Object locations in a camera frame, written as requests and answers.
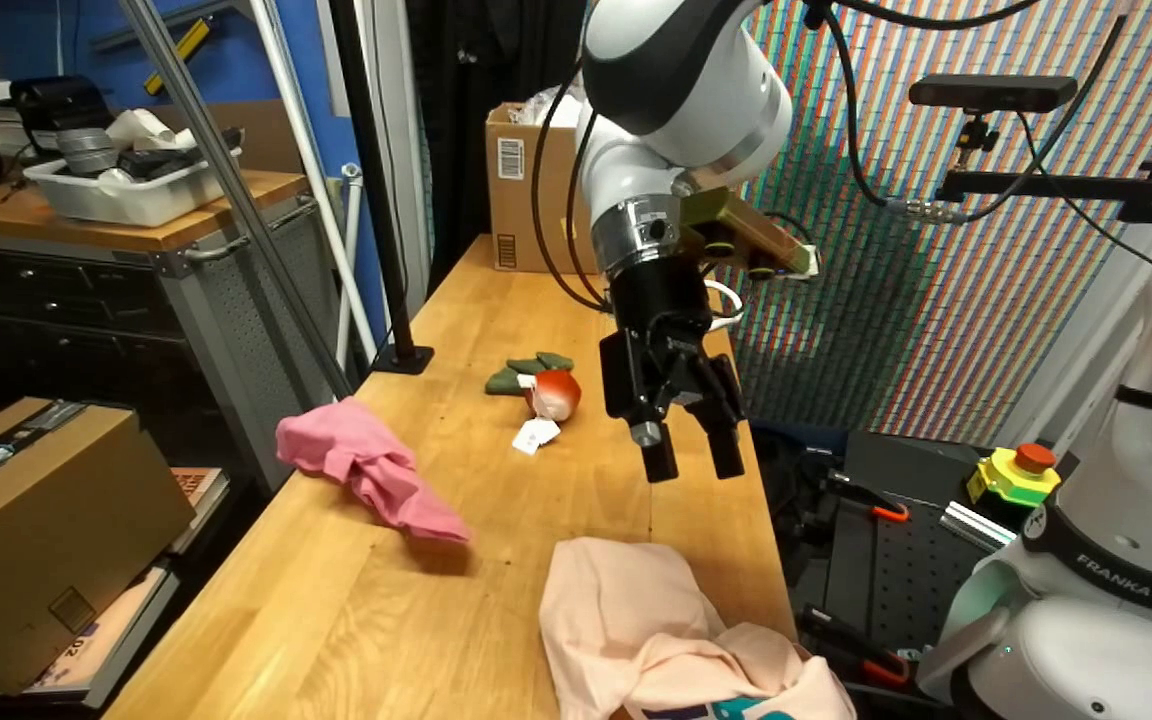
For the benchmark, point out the white plastic bin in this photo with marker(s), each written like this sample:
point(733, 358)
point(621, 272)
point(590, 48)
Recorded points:
point(121, 194)

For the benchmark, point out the black stereo camera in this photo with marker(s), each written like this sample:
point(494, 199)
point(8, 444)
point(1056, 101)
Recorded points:
point(989, 95)

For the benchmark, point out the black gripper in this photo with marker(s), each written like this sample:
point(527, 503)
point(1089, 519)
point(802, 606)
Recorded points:
point(662, 313)

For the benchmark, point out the yellow red emergency stop button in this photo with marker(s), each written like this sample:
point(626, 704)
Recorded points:
point(1016, 478)

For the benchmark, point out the red plush tomato green leaves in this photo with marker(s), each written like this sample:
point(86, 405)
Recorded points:
point(559, 392)

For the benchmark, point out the silver metal tripod leg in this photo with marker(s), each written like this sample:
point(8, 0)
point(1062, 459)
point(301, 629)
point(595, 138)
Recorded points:
point(230, 184)

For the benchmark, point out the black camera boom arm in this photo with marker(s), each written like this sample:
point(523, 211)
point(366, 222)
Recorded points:
point(1070, 184)

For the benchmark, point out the white metal tripod leg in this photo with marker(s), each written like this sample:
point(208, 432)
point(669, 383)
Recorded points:
point(320, 201)

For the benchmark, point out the wooden-top metal cart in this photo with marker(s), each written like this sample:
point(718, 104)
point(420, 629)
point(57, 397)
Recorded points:
point(137, 265)

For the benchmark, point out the black curtain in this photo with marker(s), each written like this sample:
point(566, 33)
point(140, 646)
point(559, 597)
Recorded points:
point(499, 65)

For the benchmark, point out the clear plastic bag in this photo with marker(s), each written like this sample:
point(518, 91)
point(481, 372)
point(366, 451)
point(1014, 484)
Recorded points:
point(559, 104)

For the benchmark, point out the black breadboard plate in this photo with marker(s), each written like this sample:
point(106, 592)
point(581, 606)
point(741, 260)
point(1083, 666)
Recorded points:
point(869, 575)

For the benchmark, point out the white Franka Panda arm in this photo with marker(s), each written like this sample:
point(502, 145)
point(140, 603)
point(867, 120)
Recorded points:
point(680, 95)

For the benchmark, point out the hot pink cloth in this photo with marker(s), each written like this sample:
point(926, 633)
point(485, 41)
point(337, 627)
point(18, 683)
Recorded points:
point(362, 464)

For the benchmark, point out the black pole stand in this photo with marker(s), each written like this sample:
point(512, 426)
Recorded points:
point(383, 243)

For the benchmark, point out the black grey device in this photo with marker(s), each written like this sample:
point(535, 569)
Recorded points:
point(57, 115)

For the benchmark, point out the yellowish wrist camera box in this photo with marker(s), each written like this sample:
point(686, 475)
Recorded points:
point(756, 234)

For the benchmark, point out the small labelled cardboard box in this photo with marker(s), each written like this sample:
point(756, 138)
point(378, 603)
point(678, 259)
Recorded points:
point(529, 184)

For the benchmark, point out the pale peach shirt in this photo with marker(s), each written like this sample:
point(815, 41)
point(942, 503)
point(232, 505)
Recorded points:
point(642, 627)

